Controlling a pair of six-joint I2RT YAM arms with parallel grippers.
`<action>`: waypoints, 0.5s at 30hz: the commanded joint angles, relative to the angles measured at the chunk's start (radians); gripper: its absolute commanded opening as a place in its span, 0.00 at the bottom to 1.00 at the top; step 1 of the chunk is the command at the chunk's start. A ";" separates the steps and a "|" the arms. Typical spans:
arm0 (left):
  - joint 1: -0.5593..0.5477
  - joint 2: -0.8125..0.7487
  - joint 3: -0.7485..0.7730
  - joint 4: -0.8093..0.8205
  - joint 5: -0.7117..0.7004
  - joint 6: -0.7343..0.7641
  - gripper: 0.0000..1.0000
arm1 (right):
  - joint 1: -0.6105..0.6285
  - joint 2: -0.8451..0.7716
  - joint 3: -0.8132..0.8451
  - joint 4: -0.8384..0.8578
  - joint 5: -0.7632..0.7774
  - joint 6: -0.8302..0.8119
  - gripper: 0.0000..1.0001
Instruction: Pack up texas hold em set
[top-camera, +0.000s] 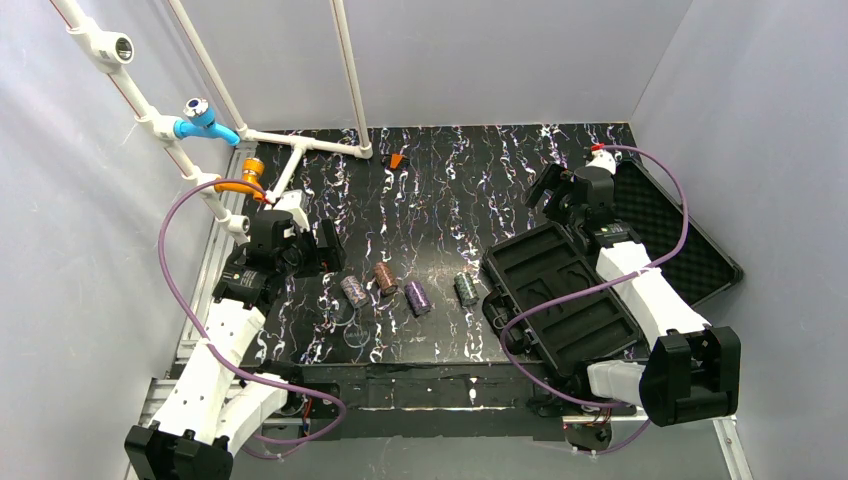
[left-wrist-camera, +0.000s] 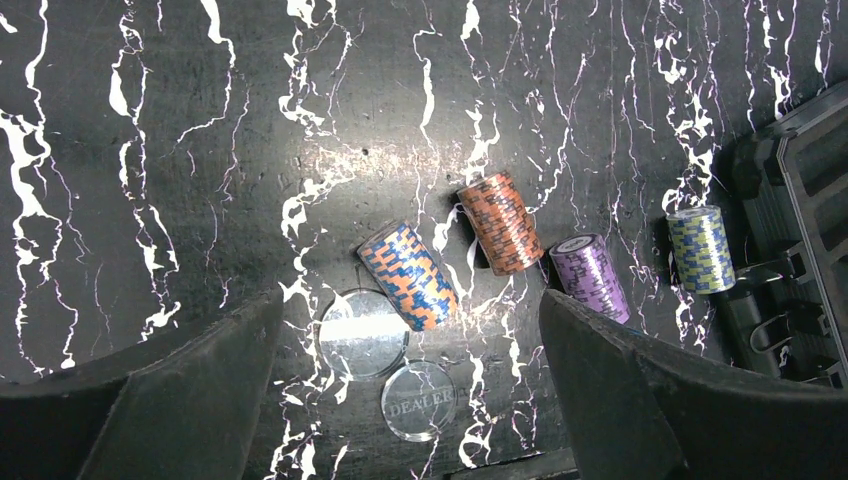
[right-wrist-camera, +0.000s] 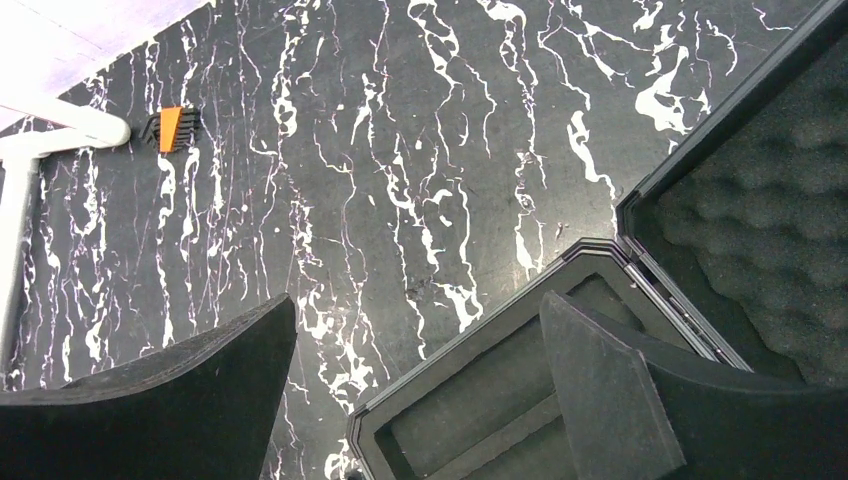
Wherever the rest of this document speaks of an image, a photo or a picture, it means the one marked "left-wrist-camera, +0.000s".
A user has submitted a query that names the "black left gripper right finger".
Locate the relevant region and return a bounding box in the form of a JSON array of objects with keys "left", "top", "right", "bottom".
[{"left": 539, "top": 290, "right": 847, "bottom": 479}]

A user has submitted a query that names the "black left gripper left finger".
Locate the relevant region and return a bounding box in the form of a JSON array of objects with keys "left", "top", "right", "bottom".
[{"left": 1, "top": 290, "right": 283, "bottom": 479}]

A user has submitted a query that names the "black poker set case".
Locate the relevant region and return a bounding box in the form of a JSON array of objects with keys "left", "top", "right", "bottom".
[{"left": 716, "top": 83, "right": 847, "bottom": 389}]

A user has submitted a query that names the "yellow blue poker chip stack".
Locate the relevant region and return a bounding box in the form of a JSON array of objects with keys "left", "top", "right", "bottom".
[{"left": 666, "top": 205, "right": 736, "bottom": 295}]

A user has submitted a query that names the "purple poker chip stack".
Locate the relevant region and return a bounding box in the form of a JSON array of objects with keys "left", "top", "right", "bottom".
[{"left": 549, "top": 233, "right": 630, "bottom": 324}]

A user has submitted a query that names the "clear blank acrylic button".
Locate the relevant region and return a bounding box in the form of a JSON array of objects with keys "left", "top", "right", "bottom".
[{"left": 317, "top": 289, "right": 410, "bottom": 381}]

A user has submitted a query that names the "clear dealer button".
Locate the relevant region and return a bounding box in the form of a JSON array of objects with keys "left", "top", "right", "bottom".
[{"left": 380, "top": 361, "right": 457, "bottom": 442}]

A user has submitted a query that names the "orange grey poker chip stack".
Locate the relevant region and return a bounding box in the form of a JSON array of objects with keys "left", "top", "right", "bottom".
[{"left": 457, "top": 171, "right": 544, "bottom": 276}]

